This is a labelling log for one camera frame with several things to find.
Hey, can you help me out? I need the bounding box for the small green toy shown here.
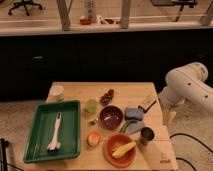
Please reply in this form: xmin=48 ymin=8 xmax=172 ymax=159
xmin=88 ymin=119 xmax=98 ymax=126

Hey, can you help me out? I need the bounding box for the orange yellow toy fruit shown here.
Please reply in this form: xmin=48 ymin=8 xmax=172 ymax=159
xmin=87 ymin=132 xmax=101 ymax=147

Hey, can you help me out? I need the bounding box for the orange bowl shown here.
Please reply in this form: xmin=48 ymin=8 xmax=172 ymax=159
xmin=103 ymin=134 xmax=136 ymax=168

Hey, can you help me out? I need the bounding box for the wooden whiteboard eraser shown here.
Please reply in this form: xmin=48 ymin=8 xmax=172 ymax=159
xmin=139 ymin=96 xmax=156 ymax=112

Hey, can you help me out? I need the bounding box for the grey cloth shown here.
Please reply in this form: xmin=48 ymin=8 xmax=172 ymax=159
xmin=125 ymin=121 xmax=145 ymax=135

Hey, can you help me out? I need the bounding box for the white cylindrical container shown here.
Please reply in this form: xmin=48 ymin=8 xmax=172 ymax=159
xmin=50 ymin=85 xmax=64 ymax=101

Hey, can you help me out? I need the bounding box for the black office chair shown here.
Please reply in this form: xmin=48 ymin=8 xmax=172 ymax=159
xmin=8 ymin=0 xmax=43 ymax=16

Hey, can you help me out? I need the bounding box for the red grapes bunch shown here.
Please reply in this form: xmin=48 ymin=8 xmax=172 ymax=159
xmin=99 ymin=89 xmax=114 ymax=106

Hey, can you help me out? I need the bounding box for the purple bowl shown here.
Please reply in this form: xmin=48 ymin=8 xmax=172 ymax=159
xmin=99 ymin=105 xmax=123 ymax=130

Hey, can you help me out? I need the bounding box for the green plastic tray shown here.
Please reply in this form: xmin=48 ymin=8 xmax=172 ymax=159
xmin=23 ymin=100 xmax=81 ymax=163

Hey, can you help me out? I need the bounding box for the red object on floor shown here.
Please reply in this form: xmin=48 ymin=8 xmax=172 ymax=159
xmin=79 ymin=16 xmax=92 ymax=25

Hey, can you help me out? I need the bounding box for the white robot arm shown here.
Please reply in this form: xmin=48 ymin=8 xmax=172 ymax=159
xmin=158 ymin=62 xmax=213 ymax=125

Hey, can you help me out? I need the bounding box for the metal cup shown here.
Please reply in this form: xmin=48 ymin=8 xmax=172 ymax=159
xmin=140 ymin=127 xmax=155 ymax=145

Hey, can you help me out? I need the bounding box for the blue sponge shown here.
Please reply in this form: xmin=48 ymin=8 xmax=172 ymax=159
xmin=124 ymin=108 xmax=143 ymax=120

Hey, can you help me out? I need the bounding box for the white brush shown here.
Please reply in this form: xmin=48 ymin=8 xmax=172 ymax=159
xmin=47 ymin=112 xmax=62 ymax=151

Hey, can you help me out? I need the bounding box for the black stand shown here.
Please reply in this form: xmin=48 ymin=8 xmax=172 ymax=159
xmin=0 ymin=138 xmax=9 ymax=171

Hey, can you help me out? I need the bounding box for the yellow corn cob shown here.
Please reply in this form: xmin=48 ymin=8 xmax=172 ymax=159
xmin=112 ymin=141 xmax=136 ymax=158

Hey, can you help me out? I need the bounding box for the black cable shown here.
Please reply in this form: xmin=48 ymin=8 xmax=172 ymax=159
xmin=169 ymin=132 xmax=213 ymax=171

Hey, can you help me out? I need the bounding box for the green bean pod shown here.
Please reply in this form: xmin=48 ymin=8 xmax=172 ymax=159
xmin=119 ymin=119 xmax=137 ymax=133

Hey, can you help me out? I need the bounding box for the green cup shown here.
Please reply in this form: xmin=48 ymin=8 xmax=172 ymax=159
xmin=84 ymin=99 xmax=98 ymax=114

